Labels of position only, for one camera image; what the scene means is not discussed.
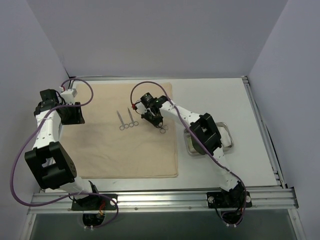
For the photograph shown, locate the white gauze pad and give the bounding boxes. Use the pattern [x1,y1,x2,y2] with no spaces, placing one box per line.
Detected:
[218,126,232,148]

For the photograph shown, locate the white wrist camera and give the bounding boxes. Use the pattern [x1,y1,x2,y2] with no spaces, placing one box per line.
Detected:
[59,86,77,105]
[132,101,147,115]

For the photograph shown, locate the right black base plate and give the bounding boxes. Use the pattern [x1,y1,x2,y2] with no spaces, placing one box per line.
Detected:
[206,190,253,209]

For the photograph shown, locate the aluminium right side rail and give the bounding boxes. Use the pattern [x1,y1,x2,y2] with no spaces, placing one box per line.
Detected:
[240,75,288,189]

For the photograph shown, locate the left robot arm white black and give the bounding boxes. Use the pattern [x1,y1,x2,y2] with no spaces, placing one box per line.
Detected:
[24,88,101,210]

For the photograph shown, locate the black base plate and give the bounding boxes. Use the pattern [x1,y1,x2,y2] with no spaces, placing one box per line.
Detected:
[206,190,253,209]
[71,193,118,211]

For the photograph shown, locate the small steel scissors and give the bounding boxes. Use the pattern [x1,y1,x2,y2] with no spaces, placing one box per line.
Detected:
[116,111,126,131]
[127,108,139,128]

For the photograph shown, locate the stainless steel tray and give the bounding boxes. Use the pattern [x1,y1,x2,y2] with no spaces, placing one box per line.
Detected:
[183,122,234,157]

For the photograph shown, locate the purple cable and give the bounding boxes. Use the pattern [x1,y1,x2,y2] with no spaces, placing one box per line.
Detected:
[10,78,119,229]
[130,81,247,225]

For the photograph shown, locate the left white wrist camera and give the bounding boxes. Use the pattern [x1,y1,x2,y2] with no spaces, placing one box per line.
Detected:
[59,86,77,105]

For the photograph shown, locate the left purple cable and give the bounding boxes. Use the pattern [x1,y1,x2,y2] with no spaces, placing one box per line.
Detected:
[10,78,119,229]

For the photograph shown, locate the aluminium front rail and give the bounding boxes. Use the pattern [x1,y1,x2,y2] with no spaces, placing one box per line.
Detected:
[28,187,299,214]

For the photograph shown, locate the aluminium rail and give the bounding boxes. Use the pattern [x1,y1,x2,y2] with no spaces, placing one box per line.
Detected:
[240,75,288,189]
[28,187,299,214]

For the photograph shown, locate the long steel scissors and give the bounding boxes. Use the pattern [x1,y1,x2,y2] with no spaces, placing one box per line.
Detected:
[156,123,169,134]

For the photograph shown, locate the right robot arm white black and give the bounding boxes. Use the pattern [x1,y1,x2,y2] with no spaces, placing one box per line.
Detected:
[135,93,247,207]

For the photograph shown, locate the beige cloth mat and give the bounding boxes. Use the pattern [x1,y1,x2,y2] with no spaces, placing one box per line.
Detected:
[60,82,178,178]

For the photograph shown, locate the small steel scissors middle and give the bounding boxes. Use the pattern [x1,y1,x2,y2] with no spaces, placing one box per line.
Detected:
[127,108,139,128]

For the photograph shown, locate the small steel scissors left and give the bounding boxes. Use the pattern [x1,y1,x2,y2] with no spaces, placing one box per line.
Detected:
[116,111,126,131]

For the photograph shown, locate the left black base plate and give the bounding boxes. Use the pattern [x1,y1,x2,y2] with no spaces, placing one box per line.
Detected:
[71,193,118,211]

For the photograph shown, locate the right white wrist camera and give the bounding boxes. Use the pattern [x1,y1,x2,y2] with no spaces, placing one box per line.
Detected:
[132,101,147,115]

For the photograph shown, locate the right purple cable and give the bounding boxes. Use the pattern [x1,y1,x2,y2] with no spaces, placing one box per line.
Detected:
[130,81,247,225]

